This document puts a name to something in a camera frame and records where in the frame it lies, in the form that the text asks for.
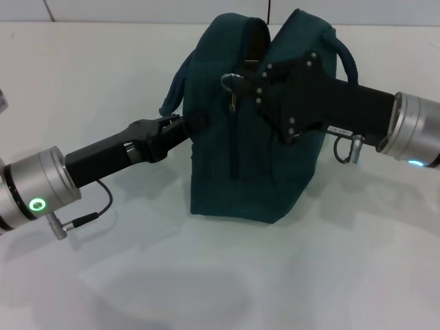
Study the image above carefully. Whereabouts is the arm cable with connector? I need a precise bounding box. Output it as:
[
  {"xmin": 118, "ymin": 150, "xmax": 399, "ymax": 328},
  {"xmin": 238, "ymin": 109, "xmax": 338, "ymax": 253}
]
[
  {"xmin": 47, "ymin": 179, "xmax": 113, "ymax": 242},
  {"xmin": 334, "ymin": 133, "xmax": 366, "ymax": 165}
]

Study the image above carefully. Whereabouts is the dark teal lunch bag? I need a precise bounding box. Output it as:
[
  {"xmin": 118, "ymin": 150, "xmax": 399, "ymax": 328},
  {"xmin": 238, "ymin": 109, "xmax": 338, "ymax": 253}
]
[{"xmin": 159, "ymin": 8, "xmax": 360, "ymax": 224}]

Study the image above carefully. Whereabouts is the right arm cable with connector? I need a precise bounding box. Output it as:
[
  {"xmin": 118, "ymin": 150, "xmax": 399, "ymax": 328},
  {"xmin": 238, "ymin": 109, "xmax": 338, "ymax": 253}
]
[{"xmin": 334, "ymin": 133, "xmax": 366, "ymax": 165}]

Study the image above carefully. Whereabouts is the left arm cable with connector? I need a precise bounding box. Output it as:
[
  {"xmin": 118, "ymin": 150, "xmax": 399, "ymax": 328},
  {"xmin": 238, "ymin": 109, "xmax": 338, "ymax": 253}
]
[{"xmin": 47, "ymin": 179, "xmax": 113, "ymax": 242}]

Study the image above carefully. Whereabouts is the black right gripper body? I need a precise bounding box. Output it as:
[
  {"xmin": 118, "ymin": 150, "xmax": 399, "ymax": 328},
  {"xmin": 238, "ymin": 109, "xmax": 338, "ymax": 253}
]
[{"xmin": 274, "ymin": 58, "xmax": 395, "ymax": 146}]

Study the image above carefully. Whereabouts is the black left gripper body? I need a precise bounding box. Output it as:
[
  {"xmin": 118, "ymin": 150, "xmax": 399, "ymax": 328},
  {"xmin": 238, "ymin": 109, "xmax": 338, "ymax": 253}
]
[{"xmin": 64, "ymin": 118, "xmax": 163, "ymax": 189}]

